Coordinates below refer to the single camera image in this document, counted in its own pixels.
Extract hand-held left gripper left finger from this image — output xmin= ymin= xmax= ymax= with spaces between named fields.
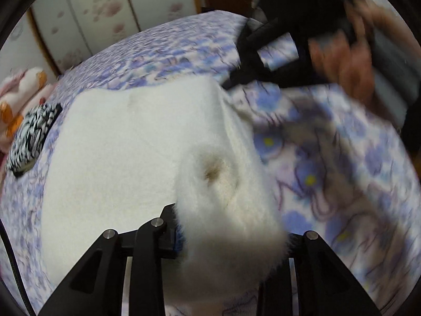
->
xmin=39 ymin=203 xmax=185 ymax=316

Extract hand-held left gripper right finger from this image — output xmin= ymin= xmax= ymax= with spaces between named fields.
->
xmin=256 ymin=230 xmax=383 ymax=316

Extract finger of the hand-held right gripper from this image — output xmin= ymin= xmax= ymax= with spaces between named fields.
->
xmin=222 ymin=19 xmax=293 ymax=90
xmin=272 ymin=36 xmax=327 ymax=88

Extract cream fleece coat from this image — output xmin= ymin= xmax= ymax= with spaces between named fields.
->
xmin=42 ymin=75 xmax=421 ymax=316

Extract person's right hand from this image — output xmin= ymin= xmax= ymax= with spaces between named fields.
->
xmin=308 ymin=0 xmax=379 ymax=106

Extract blue cat-print bed blanket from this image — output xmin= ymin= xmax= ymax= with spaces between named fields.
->
xmin=0 ymin=9 xmax=300 ymax=316

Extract paw-print wardrobe doors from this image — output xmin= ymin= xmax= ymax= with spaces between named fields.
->
xmin=7 ymin=0 xmax=206 ymax=77

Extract black and white zebra-print cloth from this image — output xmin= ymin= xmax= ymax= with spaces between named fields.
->
xmin=7 ymin=103 xmax=63 ymax=177

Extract white and orange plush toy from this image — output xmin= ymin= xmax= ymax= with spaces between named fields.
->
xmin=0 ymin=67 xmax=57 ymax=154

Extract black cable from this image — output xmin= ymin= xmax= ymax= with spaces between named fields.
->
xmin=0 ymin=222 xmax=37 ymax=316

